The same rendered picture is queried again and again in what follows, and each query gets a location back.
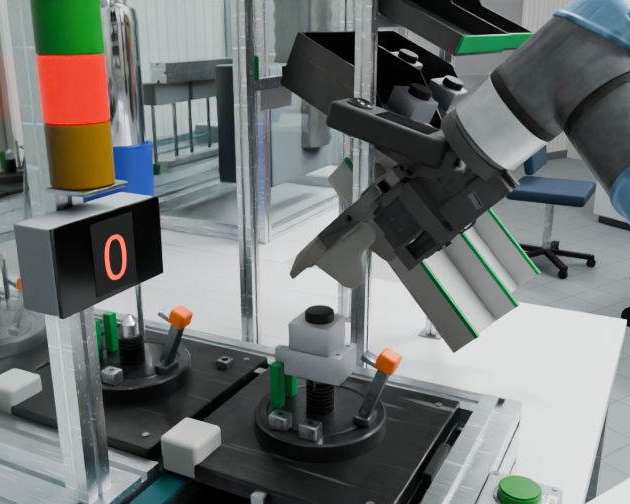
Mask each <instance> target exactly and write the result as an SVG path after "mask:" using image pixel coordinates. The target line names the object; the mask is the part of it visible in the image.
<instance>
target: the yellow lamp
mask: <svg viewBox="0 0 630 504"><path fill-rule="evenodd" d="M43 125H44V133H45V142H46V151H47V160H48V169H49V178H50V185H51V186H52V187H54V188H58V189H66V190H83V189H93V188H100V187H105V186H108V185H111V184H113V183H114V182H115V169H114V157H113V145H112V133H111V121H109V120H107V121H104V122H98V123H88V124H50V123H46V122H45V124H43Z"/></svg>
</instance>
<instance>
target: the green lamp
mask: <svg viewBox="0 0 630 504"><path fill-rule="evenodd" d="M30 9H31V18H32V27H33V36H34V44H35V53H37V55H94V54H103V52H105V50H104V38H103V27H102V15H101V3H100V0H30Z"/></svg>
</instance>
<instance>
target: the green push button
mask: <svg viewBox="0 0 630 504"><path fill-rule="evenodd" d="M497 495H498V497H499V499H500V500H501V501H502V502H503V503H504V504H541V501H542V489H541V487H540V486H539V485H538V484H537V483H536V482H535V481H533V480H532V479H530V478H527V477H524V476H519V475H512V476H507V477H505V478H503V479H501V480H500V481H499V483H498V490H497Z"/></svg>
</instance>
